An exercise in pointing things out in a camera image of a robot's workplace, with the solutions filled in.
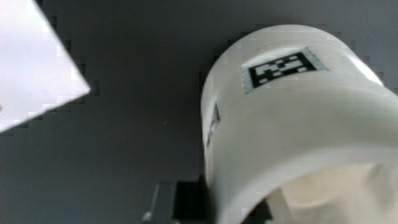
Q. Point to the marker sheet on table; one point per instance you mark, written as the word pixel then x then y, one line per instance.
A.
pixel 42 81

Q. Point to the white lamp shade with markers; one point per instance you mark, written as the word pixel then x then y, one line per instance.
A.
pixel 300 132

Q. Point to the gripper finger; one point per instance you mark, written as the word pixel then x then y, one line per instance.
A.
pixel 181 203

